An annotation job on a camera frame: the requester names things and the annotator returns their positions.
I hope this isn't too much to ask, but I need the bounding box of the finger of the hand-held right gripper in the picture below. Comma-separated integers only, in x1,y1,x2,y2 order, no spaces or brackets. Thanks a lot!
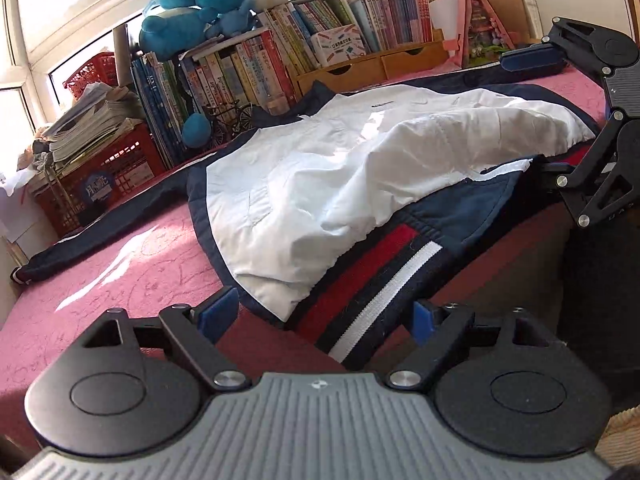
537,109,640,229
500,17,621,76

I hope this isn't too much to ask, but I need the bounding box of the large blue whale plush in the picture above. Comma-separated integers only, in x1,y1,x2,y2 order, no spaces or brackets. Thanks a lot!
138,5,222,62

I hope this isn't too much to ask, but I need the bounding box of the red plastic crate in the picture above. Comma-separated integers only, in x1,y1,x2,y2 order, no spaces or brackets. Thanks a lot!
32,122,169,239

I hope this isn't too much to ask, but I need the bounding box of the small blue plush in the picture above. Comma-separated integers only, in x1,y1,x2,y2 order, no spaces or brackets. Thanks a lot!
204,0,262,39

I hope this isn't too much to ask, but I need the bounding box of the window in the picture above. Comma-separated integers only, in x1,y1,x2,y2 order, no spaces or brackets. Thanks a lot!
0,0,351,111

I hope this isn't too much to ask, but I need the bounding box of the white cardboard box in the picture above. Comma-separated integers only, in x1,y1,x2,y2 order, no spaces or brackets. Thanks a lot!
0,167,52,263

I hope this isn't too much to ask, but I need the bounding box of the pink patterned mat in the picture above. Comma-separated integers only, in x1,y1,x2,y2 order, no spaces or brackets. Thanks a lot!
0,55,613,461

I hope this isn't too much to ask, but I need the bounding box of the miniature bicycle model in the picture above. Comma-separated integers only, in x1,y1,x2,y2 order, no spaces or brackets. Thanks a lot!
201,99,257,142

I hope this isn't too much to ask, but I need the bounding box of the white printed box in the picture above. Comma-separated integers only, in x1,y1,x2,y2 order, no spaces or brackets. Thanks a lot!
309,24,369,67

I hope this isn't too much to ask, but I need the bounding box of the wooden drawer organizer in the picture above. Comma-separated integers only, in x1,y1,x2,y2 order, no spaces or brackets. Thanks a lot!
291,40,452,97

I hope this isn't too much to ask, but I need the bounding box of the grey tube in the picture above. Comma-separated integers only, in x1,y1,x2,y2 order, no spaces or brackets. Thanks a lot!
112,25,130,82

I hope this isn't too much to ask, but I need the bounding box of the stack of papers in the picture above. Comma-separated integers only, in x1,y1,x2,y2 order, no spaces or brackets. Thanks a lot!
41,81,147,172

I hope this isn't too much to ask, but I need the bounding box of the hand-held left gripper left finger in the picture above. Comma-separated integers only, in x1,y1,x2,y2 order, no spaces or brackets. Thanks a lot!
80,286,253,395

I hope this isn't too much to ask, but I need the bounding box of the white paper holder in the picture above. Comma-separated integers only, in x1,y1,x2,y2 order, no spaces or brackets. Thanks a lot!
428,0,462,44

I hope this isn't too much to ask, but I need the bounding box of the white navy red jacket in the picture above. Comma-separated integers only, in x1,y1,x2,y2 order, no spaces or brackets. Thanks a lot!
10,77,603,372

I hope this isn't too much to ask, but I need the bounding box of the red plastic basket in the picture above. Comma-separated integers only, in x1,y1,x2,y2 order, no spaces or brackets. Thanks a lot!
62,52,119,97

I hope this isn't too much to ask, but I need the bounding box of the pink house model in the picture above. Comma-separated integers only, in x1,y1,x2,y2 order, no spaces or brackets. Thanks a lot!
444,0,527,69

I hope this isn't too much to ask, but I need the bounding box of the blue plush ball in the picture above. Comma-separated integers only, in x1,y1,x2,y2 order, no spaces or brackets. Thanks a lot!
180,112,212,149

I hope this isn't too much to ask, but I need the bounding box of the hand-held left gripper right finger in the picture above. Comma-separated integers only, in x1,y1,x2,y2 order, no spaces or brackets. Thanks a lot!
385,298,568,393

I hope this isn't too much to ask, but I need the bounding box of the row of colourful books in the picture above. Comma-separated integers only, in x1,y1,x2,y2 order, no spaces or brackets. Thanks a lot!
131,0,447,170

